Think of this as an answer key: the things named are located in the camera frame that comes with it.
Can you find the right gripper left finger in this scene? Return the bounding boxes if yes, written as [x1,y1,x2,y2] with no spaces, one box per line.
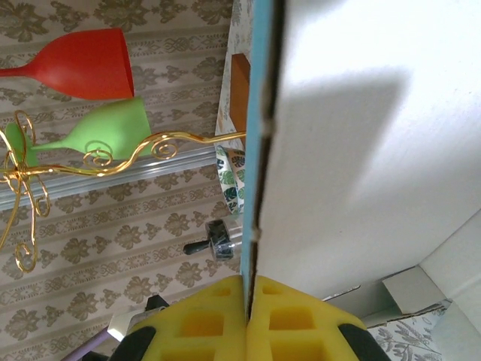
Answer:
[116,274,250,361]

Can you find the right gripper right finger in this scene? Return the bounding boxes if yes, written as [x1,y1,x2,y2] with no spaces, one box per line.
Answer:
[248,276,383,361]

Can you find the blue paper box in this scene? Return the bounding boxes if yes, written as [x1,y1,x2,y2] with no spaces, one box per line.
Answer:
[240,0,481,328]

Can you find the glass jar with black lid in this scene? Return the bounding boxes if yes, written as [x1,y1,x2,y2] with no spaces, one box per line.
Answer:
[183,220,244,261]

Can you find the leaf pattern bowl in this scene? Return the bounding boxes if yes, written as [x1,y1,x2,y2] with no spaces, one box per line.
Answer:
[214,145,246,215]

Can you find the green wine glass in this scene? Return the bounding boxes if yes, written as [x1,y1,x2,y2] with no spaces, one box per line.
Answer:
[4,96,153,168]

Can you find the red wine glass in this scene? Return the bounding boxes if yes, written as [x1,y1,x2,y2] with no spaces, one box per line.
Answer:
[0,28,135,101]

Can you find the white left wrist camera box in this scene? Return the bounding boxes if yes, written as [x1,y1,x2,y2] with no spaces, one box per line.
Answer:
[107,310,151,341]

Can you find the aluminium corner post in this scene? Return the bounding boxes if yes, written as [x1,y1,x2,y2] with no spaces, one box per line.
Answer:
[0,148,219,200]

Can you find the gold wire stand, wooden base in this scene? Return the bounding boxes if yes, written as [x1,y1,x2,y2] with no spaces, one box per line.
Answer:
[0,53,252,272]

